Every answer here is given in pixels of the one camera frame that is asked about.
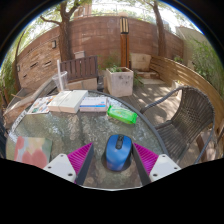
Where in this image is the brown wicker chair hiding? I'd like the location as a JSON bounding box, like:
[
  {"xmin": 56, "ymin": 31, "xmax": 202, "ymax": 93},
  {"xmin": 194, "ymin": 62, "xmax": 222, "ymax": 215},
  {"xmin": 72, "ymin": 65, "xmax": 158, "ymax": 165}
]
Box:
[{"xmin": 139, "ymin": 85, "xmax": 216, "ymax": 164}]

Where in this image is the curved wooden slat fence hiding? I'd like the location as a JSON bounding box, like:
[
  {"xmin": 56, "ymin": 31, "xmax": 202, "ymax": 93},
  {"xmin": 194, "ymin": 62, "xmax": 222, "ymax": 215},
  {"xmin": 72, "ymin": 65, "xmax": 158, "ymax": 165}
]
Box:
[{"xmin": 149, "ymin": 55, "xmax": 224, "ymax": 141}]

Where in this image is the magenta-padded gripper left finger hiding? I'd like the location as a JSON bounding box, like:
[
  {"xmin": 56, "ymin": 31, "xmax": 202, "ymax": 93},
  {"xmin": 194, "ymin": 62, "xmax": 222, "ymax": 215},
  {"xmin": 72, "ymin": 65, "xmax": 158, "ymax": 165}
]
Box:
[{"xmin": 43, "ymin": 142, "xmax": 95, "ymax": 186}]

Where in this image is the wooden garden lamp post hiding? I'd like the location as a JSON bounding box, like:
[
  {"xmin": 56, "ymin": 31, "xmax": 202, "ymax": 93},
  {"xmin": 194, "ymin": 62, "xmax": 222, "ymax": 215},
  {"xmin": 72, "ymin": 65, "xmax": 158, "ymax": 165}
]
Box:
[{"xmin": 119, "ymin": 16, "xmax": 131, "ymax": 69}]

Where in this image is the beige concrete planter with plant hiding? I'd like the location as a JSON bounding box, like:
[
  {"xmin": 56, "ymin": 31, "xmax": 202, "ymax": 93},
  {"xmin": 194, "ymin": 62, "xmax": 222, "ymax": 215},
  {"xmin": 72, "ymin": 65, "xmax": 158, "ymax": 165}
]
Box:
[{"xmin": 105, "ymin": 64, "xmax": 135, "ymax": 98}]

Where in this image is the grey electrical box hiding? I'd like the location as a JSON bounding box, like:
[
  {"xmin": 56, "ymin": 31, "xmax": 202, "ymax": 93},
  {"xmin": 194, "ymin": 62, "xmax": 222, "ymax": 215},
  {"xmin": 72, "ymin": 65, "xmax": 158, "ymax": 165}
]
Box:
[{"xmin": 73, "ymin": 50, "xmax": 86, "ymax": 60}]

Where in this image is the forked tree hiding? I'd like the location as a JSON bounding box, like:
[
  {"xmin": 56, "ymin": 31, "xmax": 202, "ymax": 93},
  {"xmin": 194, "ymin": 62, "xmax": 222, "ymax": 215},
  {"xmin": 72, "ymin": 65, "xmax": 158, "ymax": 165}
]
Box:
[{"xmin": 39, "ymin": 0, "xmax": 86, "ymax": 63}]

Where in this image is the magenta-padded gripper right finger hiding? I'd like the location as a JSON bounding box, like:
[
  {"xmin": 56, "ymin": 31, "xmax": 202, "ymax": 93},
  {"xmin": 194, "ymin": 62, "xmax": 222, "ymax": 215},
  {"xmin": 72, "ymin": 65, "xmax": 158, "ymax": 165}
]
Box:
[{"xmin": 131, "ymin": 142, "xmax": 183, "ymax": 187}]

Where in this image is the dark wooden slat chair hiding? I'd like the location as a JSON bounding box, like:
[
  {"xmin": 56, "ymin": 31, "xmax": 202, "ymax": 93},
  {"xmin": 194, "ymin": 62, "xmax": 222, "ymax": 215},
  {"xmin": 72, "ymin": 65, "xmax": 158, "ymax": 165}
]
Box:
[{"xmin": 59, "ymin": 55, "xmax": 99, "ymax": 83}]

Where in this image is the pastel multicolour mouse pad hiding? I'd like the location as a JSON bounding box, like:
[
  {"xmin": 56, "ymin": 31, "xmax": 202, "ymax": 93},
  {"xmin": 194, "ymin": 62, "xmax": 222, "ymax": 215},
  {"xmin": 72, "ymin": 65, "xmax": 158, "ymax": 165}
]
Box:
[{"xmin": 13, "ymin": 135, "xmax": 53, "ymax": 170}]

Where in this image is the blue and white box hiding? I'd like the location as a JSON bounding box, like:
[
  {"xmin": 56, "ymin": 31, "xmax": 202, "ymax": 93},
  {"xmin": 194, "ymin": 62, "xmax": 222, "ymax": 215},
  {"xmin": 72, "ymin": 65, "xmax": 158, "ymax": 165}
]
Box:
[{"xmin": 79, "ymin": 96, "xmax": 109, "ymax": 113}]

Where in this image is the beige stone slab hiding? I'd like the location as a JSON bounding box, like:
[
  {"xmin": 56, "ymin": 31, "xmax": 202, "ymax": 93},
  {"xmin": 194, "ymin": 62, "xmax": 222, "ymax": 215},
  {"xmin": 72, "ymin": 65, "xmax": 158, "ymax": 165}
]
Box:
[{"xmin": 130, "ymin": 53, "xmax": 152, "ymax": 72}]

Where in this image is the clear plastic cup with straw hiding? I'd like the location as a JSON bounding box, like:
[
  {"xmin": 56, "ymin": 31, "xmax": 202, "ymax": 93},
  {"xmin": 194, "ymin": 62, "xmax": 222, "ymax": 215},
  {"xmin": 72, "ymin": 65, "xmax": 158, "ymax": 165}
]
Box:
[{"xmin": 51, "ymin": 59, "xmax": 69, "ymax": 93}]

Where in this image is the slender leaning tree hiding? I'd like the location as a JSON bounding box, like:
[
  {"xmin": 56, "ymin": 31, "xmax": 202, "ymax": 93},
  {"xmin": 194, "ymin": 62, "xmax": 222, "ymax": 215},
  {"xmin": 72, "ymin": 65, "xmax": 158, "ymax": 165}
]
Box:
[{"xmin": 149, "ymin": 0, "xmax": 168, "ymax": 58}]

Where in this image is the stone raised garden trough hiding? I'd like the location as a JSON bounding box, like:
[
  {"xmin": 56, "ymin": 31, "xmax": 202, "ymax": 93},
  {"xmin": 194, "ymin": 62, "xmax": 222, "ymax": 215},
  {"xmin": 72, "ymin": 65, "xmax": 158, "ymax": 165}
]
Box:
[{"xmin": 2, "ymin": 78, "xmax": 58, "ymax": 129}]

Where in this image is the blue computer mouse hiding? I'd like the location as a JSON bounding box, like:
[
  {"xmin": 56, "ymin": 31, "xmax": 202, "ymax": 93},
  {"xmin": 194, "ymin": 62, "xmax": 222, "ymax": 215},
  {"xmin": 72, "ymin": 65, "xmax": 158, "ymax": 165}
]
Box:
[{"xmin": 105, "ymin": 134, "xmax": 133, "ymax": 172}]

